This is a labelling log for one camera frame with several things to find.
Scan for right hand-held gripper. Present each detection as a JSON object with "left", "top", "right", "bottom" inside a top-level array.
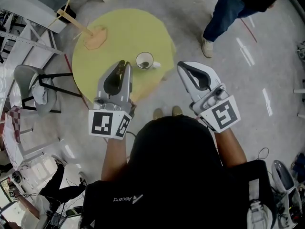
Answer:
[{"left": 177, "top": 61, "right": 242, "bottom": 134}]

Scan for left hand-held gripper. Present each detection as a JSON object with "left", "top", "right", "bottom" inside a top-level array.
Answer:
[{"left": 88, "top": 60, "right": 137, "bottom": 141}]

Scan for white cup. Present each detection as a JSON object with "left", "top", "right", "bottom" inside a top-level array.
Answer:
[{"left": 135, "top": 52, "right": 162, "bottom": 70}]

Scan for person's left forearm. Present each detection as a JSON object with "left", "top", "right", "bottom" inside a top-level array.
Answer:
[{"left": 101, "top": 135, "right": 131, "bottom": 182}]

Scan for person's right forearm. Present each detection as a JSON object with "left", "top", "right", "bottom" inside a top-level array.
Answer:
[{"left": 213, "top": 127, "right": 248, "bottom": 168}]

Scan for wooden peg stand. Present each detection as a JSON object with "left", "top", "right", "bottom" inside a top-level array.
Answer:
[{"left": 47, "top": 0, "right": 109, "bottom": 51}]

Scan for yellow round table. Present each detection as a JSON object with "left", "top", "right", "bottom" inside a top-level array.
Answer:
[{"left": 71, "top": 8, "right": 177, "bottom": 105}]

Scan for red stick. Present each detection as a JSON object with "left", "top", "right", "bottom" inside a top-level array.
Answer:
[{"left": 240, "top": 17, "right": 258, "bottom": 43}]

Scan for grey cloth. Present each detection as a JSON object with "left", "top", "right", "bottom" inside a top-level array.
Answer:
[{"left": 31, "top": 78, "right": 52, "bottom": 105}]

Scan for black bin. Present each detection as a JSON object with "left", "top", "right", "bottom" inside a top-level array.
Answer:
[{"left": 57, "top": 5, "right": 77, "bottom": 23}]

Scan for grey chair with black legs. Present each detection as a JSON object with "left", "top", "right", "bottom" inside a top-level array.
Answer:
[{"left": 13, "top": 64, "right": 84, "bottom": 116}]

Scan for grey metal shelf rack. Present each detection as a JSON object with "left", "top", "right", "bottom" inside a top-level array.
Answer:
[{"left": 0, "top": 8, "right": 65, "bottom": 65}]

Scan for red checked cloth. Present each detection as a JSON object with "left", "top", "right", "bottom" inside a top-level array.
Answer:
[{"left": 5, "top": 105, "right": 24, "bottom": 143}]

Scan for grey desk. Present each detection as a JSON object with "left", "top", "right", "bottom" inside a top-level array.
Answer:
[{"left": 0, "top": 0, "right": 68, "bottom": 33}]

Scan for grey spare gripper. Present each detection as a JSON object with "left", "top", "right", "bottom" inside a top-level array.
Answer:
[{"left": 271, "top": 159, "right": 304, "bottom": 227}]

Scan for white sneaker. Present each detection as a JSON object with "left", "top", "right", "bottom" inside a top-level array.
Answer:
[{"left": 246, "top": 198, "right": 274, "bottom": 229}]

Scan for black cable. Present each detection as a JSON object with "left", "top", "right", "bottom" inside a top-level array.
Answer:
[{"left": 257, "top": 147, "right": 270, "bottom": 162}]

